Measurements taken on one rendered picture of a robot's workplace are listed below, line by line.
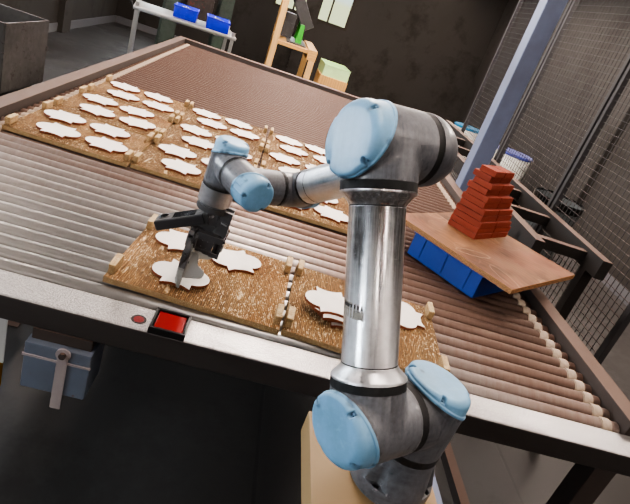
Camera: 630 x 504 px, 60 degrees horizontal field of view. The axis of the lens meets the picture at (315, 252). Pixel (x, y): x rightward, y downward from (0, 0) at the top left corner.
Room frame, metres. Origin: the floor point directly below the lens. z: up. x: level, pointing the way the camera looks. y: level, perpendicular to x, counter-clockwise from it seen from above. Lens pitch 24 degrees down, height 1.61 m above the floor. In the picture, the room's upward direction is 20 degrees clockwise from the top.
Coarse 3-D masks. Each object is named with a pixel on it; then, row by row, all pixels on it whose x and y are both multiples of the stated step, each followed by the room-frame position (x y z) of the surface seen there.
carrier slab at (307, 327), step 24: (312, 288) 1.30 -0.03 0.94; (336, 288) 1.35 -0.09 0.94; (312, 312) 1.18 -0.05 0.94; (288, 336) 1.06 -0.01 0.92; (312, 336) 1.08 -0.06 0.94; (336, 336) 1.11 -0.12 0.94; (408, 336) 1.24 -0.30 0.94; (432, 336) 1.28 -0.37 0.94; (408, 360) 1.12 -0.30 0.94; (432, 360) 1.16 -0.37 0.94
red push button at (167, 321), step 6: (162, 312) 0.97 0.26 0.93; (162, 318) 0.95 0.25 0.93; (168, 318) 0.96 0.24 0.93; (174, 318) 0.96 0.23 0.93; (180, 318) 0.97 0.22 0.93; (186, 318) 0.98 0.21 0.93; (156, 324) 0.92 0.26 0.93; (162, 324) 0.93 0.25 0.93; (168, 324) 0.94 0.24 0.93; (174, 324) 0.94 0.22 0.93; (180, 324) 0.95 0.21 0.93; (174, 330) 0.92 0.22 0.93; (180, 330) 0.93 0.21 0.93
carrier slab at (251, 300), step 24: (144, 240) 1.23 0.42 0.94; (144, 264) 1.12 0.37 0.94; (264, 264) 1.34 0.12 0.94; (144, 288) 1.02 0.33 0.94; (168, 288) 1.05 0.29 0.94; (192, 288) 1.09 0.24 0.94; (216, 288) 1.13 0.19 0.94; (240, 288) 1.17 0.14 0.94; (264, 288) 1.21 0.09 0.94; (216, 312) 1.04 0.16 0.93; (240, 312) 1.07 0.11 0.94; (264, 312) 1.10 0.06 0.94
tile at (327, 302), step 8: (320, 288) 1.25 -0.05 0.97; (312, 296) 1.20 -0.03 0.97; (320, 296) 1.21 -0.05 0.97; (328, 296) 1.23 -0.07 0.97; (336, 296) 1.24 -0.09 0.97; (312, 304) 1.16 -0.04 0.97; (320, 304) 1.17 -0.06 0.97; (328, 304) 1.19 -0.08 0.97; (336, 304) 1.20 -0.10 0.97; (320, 312) 1.14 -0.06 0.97; (328, 312) 1.15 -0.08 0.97; (336, 312) 1.16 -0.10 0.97
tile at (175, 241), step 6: (156, 234) 1.27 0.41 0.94; (162, 234) 1.28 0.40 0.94; (168, 234) 1.29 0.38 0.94; (174, 234) 1.30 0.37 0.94; (180, 234) 1.31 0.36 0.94; (186, 234) 1.33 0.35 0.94; (156, 240) 1.25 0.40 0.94; (162, 240) 1.25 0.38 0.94; (168, 240) 1.26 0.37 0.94; (174, 240) 1.27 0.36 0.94; (180, 240) 1.28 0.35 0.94; (168, 246) 1.23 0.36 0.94; (174, 246) 1.24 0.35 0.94; (180, 246) 1.25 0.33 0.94
